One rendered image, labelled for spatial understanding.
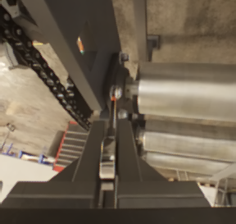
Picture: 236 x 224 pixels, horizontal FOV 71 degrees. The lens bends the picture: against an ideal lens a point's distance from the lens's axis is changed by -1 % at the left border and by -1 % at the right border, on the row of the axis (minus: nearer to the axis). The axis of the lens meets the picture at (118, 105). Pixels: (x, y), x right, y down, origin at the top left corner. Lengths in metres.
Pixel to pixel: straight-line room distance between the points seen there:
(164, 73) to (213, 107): 0.11
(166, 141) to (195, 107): 0.27
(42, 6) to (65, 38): 0.04
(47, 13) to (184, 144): 0.52
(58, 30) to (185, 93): 0.23
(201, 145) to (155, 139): 0.14
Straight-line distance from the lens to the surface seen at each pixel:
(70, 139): 2.73
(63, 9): 0.21
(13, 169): 5.11
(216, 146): 0.62
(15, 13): 0.39
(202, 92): 0.33
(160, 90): 0.32
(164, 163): 0.88
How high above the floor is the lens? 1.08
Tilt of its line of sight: 28 degrees down
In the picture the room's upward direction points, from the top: 168 degrees counter-clockwise
